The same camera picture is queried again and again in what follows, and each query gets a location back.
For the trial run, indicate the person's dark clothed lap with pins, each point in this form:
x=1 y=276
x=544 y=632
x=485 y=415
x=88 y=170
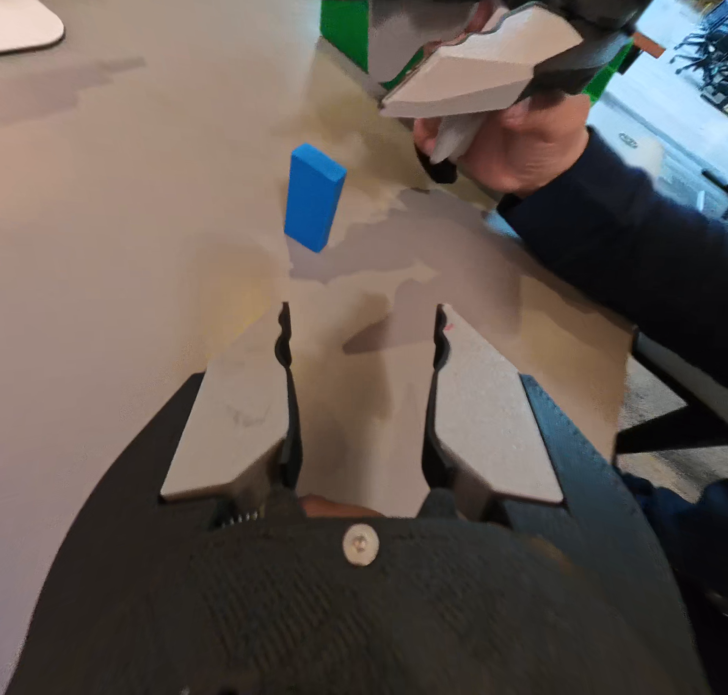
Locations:
x=699 y=536

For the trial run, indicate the green plastic bin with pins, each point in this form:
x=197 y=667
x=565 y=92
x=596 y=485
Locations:
x=344 y=30

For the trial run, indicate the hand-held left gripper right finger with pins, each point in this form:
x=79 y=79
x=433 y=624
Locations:
x=489 y=428

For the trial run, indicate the blue rectangular wooden block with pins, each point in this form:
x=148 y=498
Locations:
x=313 y=200

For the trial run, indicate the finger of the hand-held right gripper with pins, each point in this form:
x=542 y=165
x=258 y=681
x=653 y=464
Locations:
x=409 y=24
x=489 y=69

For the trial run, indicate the person's right hand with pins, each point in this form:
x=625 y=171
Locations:
x=523 y=149

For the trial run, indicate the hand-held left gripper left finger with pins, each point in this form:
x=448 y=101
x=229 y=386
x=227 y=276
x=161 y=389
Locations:
x=233 y=422

